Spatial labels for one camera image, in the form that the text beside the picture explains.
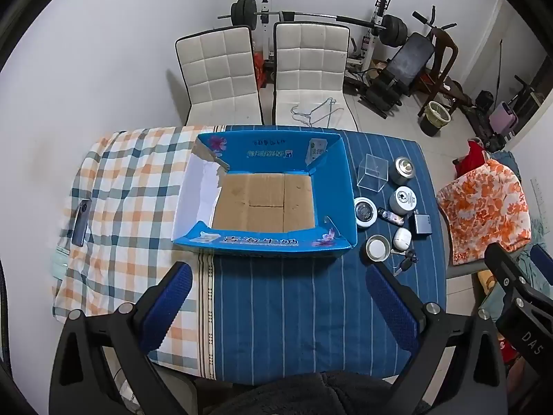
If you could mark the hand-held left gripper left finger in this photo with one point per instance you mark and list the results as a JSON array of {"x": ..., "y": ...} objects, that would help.
[{"x": 170, "y": 302}]

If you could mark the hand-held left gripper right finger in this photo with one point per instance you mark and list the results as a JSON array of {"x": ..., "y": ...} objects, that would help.
[{"x": 389, "y": 302}]

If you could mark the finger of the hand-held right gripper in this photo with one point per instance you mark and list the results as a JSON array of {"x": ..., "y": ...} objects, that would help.
[
  {"x": 507, "y": 272},
  {"x": 543, "y": 261}
]

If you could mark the small round silver tin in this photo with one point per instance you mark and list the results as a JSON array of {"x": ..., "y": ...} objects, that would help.
[{"x": 377, "y": 248}]

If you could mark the white earbuds case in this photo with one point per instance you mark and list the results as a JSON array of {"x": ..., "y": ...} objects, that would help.
[{"x": 401, "y": 238}]

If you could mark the grey power charger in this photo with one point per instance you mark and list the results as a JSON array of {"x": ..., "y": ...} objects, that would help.
[{"x": 421, "y": 224}]

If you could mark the printed lighter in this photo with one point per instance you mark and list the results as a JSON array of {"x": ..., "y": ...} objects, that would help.
[{"x": 389, "y": 216}]

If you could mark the black round compact tin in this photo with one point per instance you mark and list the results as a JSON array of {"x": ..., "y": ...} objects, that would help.
[{"x": 365, "y": 212}]

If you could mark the white cream jar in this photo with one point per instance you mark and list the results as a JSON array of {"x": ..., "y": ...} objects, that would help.
[{"x": 402, "y": 201}]

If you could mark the clear plastic box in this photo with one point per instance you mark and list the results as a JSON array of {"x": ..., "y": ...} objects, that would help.
[{"x": 371, "y": 175}]

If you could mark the silver metal tin can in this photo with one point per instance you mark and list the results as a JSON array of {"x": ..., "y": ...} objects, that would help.
[{"x": 401, "y": 172}]

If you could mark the blue cardboard box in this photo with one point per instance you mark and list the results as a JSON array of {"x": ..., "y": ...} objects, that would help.
[{"x": 268, "y": 155}]

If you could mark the black car key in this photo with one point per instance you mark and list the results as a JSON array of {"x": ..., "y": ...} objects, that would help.
[{"x": 406, "y": 263}]

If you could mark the orange floral cushion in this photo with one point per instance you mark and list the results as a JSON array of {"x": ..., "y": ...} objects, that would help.
[{"x": 484, "y": 212}]

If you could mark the blue striped cloth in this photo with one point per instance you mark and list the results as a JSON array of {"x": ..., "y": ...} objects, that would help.
[{"x": 281, "y": 302}]

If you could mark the mint green cloth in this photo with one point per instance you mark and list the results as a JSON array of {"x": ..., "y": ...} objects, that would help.
[{"x": 59, "y": 263}]

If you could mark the grey smartphone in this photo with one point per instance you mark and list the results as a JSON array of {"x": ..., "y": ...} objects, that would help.
[{"x": 81, "y": 224}]

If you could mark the red cloth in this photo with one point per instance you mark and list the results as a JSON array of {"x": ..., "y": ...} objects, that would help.
[{"x": 473, "y": 158}]

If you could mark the purple suitcase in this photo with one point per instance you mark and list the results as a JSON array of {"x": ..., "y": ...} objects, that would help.
[{"x": 505, "y": 119}]

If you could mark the woven trash bin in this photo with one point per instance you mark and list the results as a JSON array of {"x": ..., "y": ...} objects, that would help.
[{"x": 434, "y": 119}]

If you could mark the black bag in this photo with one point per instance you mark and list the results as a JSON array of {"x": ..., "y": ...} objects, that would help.
[{"x": 484, "y": 100}]

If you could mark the brown wooden chair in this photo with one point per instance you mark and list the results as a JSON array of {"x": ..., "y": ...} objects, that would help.
[{"x": 447, "y": 52}]

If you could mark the black weight bench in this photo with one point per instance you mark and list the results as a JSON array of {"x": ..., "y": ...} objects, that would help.
[{"x": 410, "y": 60}]

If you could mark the white quilted chair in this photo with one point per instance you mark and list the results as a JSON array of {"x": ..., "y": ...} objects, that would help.
[
  {"x": 218, "y": 73},
  {"x": 309, "y": 65}
]

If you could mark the red plastic bag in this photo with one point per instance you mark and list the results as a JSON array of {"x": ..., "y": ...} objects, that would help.
[{"x": 259, "y": 71}]

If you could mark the white barbell rack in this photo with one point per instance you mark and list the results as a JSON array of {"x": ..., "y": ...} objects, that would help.
[{"x": 264, "y": 30}]

